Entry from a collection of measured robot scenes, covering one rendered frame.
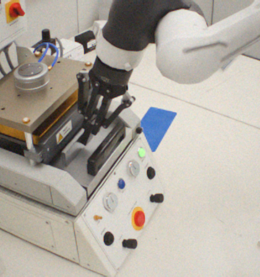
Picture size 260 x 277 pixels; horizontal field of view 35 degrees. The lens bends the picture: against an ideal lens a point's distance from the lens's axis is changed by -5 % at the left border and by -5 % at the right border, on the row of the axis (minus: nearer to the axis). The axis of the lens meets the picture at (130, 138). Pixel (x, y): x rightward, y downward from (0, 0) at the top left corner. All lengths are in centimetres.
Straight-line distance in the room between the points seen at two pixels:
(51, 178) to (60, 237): 16
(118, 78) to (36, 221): 38
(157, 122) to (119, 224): 53
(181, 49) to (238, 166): 70
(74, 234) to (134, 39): 43
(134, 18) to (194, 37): 11
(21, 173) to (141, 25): 40
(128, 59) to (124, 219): 41
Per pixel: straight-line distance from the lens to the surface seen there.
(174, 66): 66
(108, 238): 94
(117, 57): 75
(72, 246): 96
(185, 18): 70
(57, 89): 92
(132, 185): 104
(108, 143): 92
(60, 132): 91
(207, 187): 121
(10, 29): 106
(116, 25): 72
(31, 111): 86
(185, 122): 143
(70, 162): 94
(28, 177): 88
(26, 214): 98
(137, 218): 104
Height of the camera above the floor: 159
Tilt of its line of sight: 38 degrees down
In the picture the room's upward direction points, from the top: straight up
